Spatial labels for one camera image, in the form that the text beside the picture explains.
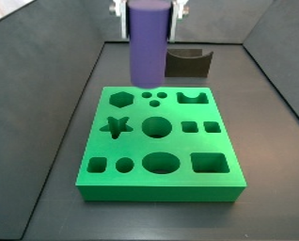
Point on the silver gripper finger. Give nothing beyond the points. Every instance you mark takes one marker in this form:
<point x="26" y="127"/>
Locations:
<point x="179" y="10"/>
<point x="117" y="8"/>

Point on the purple cylinder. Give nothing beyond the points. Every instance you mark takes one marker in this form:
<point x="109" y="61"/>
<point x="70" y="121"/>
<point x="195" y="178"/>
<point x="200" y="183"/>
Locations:
<point x="148" y="28"/>

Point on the green shape sorter block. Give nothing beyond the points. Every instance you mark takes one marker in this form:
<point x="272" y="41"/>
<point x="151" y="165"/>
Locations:
<point x="159" y="148"/>

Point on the black curved cradle stand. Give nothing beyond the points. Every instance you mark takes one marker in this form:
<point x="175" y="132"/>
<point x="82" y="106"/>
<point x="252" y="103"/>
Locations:
<point x="187" y="63"/>

